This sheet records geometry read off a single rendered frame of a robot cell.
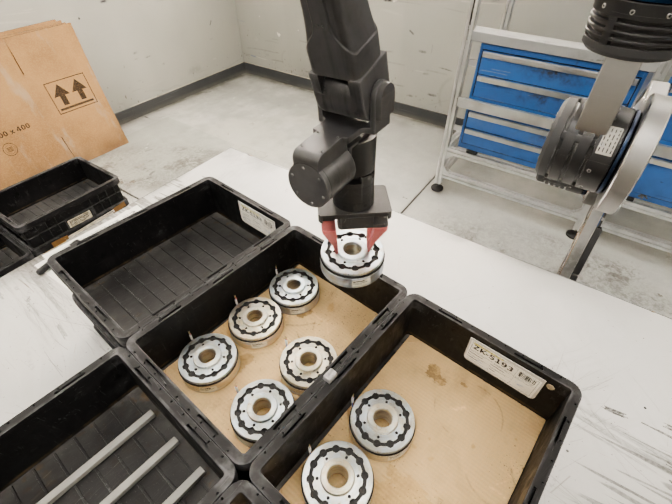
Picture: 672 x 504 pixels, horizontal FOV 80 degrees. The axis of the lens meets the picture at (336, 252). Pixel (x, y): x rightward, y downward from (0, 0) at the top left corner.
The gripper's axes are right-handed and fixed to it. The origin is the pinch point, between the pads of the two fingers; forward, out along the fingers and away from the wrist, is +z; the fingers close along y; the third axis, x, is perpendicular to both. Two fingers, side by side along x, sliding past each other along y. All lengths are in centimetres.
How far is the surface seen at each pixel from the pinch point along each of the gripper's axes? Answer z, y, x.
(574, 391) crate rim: 12.7, 30.7, -20.4
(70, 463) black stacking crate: 21, -45, -22
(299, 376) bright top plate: 19.1, -10.0, -11.2
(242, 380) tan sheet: 21.9, -20.3, -9.7
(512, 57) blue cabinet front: 25, 93, 150
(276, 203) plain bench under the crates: 36, -18, 60
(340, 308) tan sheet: 22.5, -1.7, 5.2
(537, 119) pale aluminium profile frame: 50, 107, 135
